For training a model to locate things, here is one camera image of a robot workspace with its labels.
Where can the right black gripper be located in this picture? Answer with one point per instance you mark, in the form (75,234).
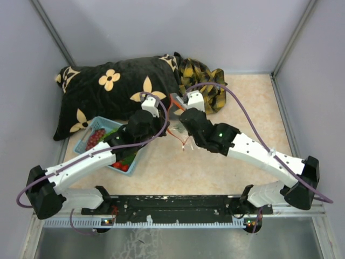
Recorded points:
(204,113)

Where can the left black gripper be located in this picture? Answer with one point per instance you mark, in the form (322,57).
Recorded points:
(160,121)

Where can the clear zip bag orange zipper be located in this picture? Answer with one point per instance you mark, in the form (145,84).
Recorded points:
(176,128)

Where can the purple grape bunch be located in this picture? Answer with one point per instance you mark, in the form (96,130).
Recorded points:
(94,138)

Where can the red cherry tomato bunch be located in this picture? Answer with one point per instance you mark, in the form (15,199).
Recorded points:
(121,165)

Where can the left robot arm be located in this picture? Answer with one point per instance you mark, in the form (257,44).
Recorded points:
(48,190)

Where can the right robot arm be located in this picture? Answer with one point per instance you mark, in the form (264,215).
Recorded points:
(294,174)

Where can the green lettuce leaf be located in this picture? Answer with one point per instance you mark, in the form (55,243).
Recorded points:
(108,134)

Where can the light blue plastic basket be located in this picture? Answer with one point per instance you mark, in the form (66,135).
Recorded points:
(108,125)

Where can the black floral pillow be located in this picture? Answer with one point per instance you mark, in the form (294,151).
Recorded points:
(113,90)

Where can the yellow plaid shirt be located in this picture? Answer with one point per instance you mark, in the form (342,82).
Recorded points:
(193,72)

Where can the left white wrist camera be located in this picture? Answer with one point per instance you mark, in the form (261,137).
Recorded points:
(150,104)

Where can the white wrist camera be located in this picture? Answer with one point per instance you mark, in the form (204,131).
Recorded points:
(150,104)
(194,99)

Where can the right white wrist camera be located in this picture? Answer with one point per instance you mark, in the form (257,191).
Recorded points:
(194,99)

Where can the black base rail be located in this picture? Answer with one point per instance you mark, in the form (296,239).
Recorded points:
(173,209)

